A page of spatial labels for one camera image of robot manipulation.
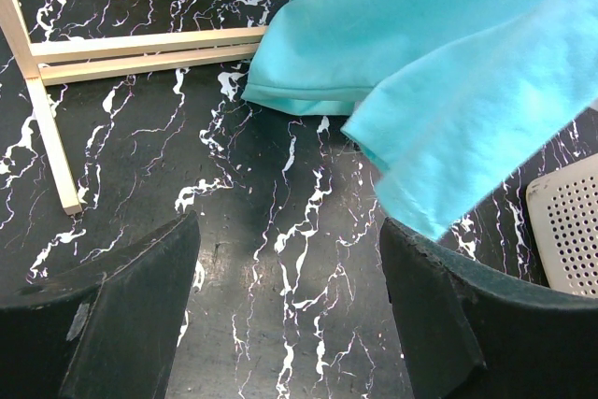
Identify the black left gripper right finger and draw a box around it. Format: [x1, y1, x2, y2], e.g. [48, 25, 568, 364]
[379, 219, 597, 398]

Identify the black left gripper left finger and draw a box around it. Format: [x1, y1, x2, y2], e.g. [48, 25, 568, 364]
[1, 212, 201, 398]

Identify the teal t shirt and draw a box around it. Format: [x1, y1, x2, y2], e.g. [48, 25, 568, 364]
[243, 0, 597, 239]

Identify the cream plastic laundry basket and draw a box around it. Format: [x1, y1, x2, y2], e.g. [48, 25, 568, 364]
[526, 155, 598, 298]

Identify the wooden clothes rack frame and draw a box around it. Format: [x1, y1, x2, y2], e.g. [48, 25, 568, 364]
[1, 0, 266, 216]

